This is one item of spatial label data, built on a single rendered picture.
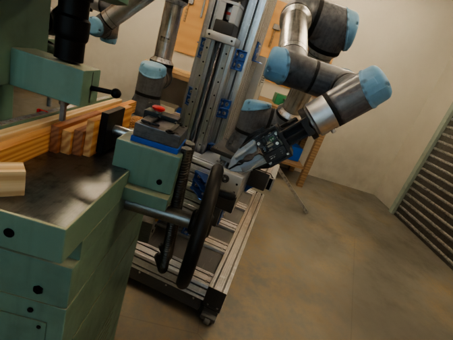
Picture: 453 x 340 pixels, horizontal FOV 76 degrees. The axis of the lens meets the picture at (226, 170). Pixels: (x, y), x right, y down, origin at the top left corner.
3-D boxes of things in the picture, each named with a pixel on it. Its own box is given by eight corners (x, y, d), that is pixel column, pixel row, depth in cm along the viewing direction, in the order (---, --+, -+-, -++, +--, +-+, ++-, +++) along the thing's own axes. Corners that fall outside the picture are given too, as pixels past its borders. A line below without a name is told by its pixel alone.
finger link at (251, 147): (217, 162, 64) (252, 140, 61) (223, 156, 69) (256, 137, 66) (224, 173, 64) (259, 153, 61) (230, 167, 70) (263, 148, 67)
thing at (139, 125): (176, 155, 59) (183, 129, 58) (125, 138, 59) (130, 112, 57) (188, 139, 72) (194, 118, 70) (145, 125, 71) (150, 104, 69)
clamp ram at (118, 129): (129, 162, 62) (137, 123, 59) (95, 152, 62) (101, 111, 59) (142, 150, 71) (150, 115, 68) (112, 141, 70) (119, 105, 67)
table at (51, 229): (126, 285, 41) (134, 251, 39) (-92, 222, 39) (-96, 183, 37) (194, 156, 98) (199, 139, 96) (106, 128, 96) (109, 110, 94)
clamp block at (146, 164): (170, 197, 61) (180, 158, 58) (108, 177, 61) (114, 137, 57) (183, 172, 75) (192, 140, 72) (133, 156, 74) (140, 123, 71)
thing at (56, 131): (56, 154, 57) (59, 127, 55) (48, 151, 57) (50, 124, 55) (98, 133, 74) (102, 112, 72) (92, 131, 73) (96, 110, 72)
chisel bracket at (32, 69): (78, 115, 56) (84, 70, 53) (6, 92, 55) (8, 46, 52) (96, 109, 63) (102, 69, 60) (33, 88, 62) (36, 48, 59)
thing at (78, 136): (79, 156, 59) (83, 131, 57) (71, 154, 59) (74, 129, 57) (117, 135, 77) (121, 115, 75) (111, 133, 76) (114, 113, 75)
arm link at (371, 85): (383, 92, 61) (400, 101, 53) (334, 120, 64) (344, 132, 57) (367, 59, 58) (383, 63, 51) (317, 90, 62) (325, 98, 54)
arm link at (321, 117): (319, 94, 62) (338, 127, 63) (300, 106, 64) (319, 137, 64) (322, 94, 55) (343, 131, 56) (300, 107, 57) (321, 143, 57)
